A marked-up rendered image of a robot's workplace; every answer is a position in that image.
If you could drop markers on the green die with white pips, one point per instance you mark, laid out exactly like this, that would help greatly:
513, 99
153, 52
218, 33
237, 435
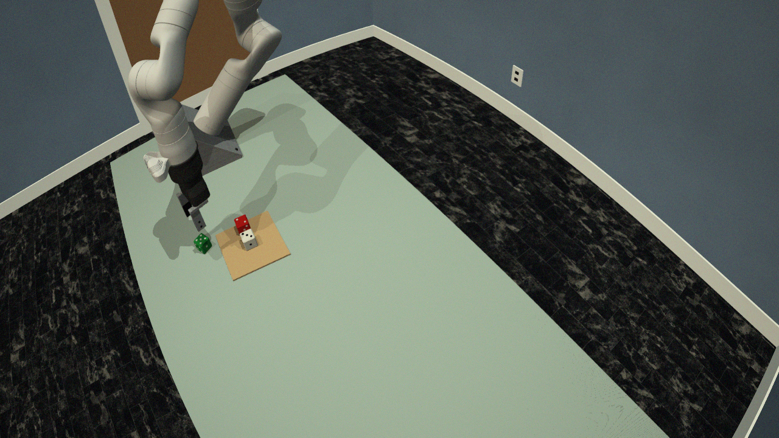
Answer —
202, 243

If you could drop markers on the red die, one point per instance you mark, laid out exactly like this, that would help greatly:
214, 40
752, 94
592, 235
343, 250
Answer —
242, 223

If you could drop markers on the tan flat mat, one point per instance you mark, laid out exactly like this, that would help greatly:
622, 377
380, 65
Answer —
270, 248

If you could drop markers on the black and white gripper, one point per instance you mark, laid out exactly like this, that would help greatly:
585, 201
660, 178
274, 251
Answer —
182, 160

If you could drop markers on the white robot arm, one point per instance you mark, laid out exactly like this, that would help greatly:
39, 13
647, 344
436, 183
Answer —
153, 83

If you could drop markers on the white die with black pips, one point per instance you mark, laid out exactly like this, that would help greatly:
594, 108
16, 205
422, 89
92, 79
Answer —
248, 239

